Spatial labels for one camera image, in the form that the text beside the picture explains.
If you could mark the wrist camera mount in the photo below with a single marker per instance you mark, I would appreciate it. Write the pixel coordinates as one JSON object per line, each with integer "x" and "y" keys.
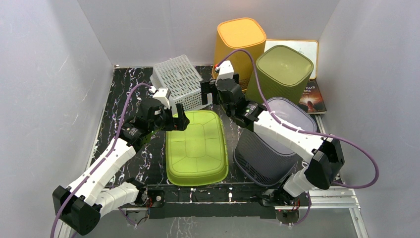
{"x": 224, "y": 70}
{"x": 162, "y": 94}

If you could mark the grey mesh basket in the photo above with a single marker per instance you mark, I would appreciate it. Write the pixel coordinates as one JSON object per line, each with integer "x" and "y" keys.
{"x": 265, "y": 161}

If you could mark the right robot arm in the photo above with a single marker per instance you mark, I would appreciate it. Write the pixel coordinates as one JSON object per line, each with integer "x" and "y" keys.
{"x": 322, "y": 152}

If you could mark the orange mesh basket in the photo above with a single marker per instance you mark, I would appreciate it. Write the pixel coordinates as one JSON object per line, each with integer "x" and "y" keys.
{"x": 241, "y": 33}

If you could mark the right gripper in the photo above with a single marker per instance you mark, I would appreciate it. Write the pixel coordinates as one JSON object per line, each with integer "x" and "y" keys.
{"x": 208, "y": 87}

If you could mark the small whiteboard with yellow frame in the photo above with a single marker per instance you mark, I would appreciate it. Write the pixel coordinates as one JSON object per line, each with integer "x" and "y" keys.
{"x": 308, "y": 48}

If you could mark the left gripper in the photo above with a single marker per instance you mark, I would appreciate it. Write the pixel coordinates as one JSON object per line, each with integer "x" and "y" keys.
{"x": 179, "y": 124}

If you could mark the white perforated plastic basket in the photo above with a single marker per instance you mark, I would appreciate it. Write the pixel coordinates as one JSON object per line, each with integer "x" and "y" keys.
{"x": 183, "y": 81}

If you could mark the lime green plastic tray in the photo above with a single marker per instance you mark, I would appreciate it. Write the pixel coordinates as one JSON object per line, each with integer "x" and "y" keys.
{"x": 198, "y": 155}

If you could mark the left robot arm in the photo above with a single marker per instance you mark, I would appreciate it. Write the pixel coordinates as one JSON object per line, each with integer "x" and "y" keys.
{"x": 81, "y": 204}

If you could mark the dark paperback book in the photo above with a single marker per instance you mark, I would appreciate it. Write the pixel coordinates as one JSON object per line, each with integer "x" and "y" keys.
{"x": 311, "y": 100}

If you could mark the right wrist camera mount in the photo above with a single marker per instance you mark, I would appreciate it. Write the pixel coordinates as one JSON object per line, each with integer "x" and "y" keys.
{"x": 224, "y": 70}

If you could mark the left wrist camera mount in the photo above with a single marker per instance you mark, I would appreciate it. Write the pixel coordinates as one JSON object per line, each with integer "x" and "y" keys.
{"x": 162, "y": 94}

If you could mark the olive green mesh basket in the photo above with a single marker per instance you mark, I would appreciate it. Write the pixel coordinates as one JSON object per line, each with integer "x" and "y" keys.
{"x": 283, "y": 72}

